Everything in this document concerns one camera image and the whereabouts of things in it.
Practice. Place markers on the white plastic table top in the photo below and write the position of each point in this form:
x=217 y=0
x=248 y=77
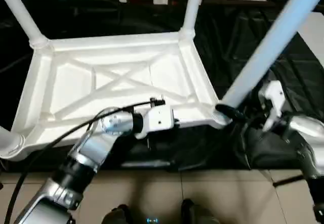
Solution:
x=111 y=77

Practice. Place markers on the black mat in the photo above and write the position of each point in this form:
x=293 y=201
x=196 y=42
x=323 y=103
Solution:
x=243 y=36

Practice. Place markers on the grey right robot foot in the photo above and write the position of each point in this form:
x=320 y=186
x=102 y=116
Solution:
x=197 y=213

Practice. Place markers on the grey robot foot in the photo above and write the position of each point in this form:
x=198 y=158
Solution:
x=116 y=216
x=197 y=213

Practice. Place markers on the grey left robot foot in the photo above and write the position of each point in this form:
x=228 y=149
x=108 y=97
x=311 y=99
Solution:
x=116 y=216

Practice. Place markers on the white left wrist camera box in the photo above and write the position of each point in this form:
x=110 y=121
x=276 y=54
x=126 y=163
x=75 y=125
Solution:
x=157 y=118

